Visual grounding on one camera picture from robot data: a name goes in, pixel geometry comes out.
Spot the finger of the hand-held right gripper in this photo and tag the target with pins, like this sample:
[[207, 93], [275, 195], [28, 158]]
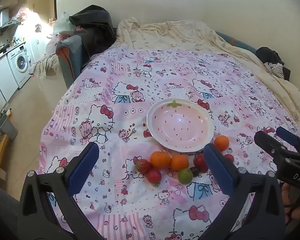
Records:
[[288, 136], [267, 141]]

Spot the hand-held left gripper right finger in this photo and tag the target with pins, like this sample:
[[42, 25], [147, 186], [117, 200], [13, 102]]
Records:
[[218, 170]]

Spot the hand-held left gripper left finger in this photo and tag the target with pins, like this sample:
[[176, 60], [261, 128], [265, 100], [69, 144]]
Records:
[[82, 170]]

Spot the red tomato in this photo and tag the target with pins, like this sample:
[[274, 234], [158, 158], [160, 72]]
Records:
[[229, 158]]

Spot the red strawberry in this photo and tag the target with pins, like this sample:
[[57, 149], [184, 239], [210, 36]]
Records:
[[154, 176], [200, 162], [143, 166]]

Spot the dark purple grape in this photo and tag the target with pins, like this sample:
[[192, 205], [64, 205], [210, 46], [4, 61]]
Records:
[[195, 171]]

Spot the orange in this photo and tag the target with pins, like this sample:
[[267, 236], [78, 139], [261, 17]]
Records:
[[160, 159], [221, 143], [179, 162]]

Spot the green lime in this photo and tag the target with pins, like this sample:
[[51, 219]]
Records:
[[185, 175]]

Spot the pink strawberry pattern plate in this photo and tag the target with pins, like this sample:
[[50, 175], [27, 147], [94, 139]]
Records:
[[180, 127]]

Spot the striped garment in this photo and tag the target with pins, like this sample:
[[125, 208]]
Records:
[[275, 68]]

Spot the black garment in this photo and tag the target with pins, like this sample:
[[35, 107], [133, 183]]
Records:
[[267, 53]]

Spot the grey bin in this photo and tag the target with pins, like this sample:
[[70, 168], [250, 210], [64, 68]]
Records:
[[6, 126]]

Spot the pink cartoon printed blanket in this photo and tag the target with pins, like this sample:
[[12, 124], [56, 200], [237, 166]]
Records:
[[130, 80]]

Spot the blue headboard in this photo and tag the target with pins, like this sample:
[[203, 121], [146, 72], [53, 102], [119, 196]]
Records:
[[237, 42]]

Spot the cream draped cloth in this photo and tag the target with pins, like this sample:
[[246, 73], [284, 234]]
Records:
[[43, 66]]

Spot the blue grey armchair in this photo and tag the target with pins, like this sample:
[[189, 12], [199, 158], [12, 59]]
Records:
[[70, 57]]

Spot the white base cabinets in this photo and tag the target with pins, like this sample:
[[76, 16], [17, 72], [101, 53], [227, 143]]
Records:
[[2, 80]]

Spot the white washing machine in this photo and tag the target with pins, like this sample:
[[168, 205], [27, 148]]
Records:
[[20, 62]]

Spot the pink plastic bag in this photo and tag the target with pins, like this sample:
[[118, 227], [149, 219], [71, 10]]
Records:
[[52, 42]]

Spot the tall white cabinet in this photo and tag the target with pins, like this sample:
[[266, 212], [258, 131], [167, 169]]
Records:
[[37, 42]]

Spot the white plastic bag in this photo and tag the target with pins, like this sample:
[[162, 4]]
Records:
[[62, 22]]

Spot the black bag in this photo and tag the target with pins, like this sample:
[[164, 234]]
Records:
[[95, 20]]

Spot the beige upper cabinets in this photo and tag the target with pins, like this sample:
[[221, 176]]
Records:
[[37, 2]]

